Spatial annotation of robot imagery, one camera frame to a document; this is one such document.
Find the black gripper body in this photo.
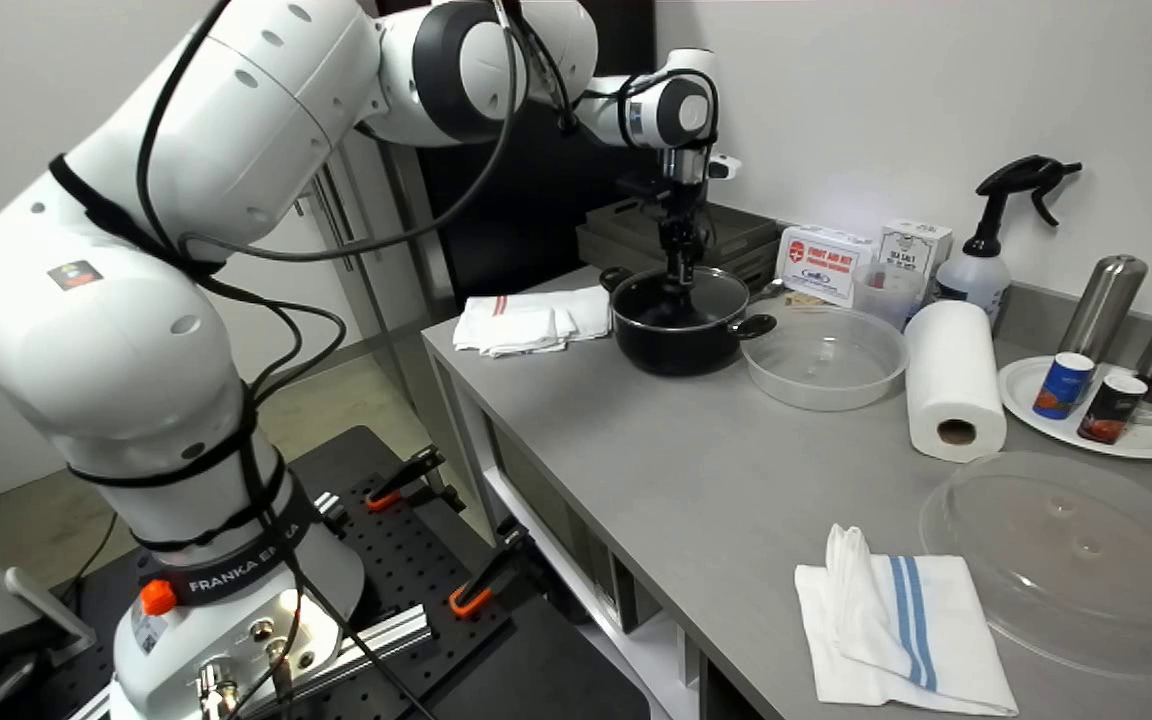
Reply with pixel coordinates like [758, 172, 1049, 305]
[651, 146, 715, 259]

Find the black cooking pot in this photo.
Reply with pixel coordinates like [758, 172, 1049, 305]
[596, 259, 780, 382]

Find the red and white box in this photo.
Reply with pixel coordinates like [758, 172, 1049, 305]
[771, 219, 878, 314]

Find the white towel with red stripe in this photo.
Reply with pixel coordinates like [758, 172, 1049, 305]
[448, 286, 617, 360]

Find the clear glass bowl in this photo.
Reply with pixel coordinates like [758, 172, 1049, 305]
[737, 300, 906, 413]

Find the dark tall refrigerator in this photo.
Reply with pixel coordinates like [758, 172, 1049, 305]
[218, 0, 687, 338]

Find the small white box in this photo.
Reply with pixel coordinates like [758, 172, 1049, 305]
[869, 215, 954, 330]

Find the white paper towel roll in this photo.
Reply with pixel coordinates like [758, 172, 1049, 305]
[900, 297, 1012, 468]

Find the clear spray bottle black trigger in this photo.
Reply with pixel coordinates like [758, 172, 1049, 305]
[931, 151, 1084, 326]

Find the small blue and white jar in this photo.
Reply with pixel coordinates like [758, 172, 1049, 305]
[1027, 347, 1095, 423]

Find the black robot table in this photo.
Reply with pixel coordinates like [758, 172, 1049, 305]
[0, 419, 661, 720]

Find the white towel with blue stripes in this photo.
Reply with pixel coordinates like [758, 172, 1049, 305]
[790, 519, 1025, 720]

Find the small dark red jar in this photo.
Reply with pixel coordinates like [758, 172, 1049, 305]
[1077, 368, 1152, 447]

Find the black clamp with orange handle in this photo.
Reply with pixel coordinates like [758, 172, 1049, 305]
[445, 524, 531, 625]
[361, 439, 448, 515]

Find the aluminium rail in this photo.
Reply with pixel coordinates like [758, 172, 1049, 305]
[66, 601, 440, 720]

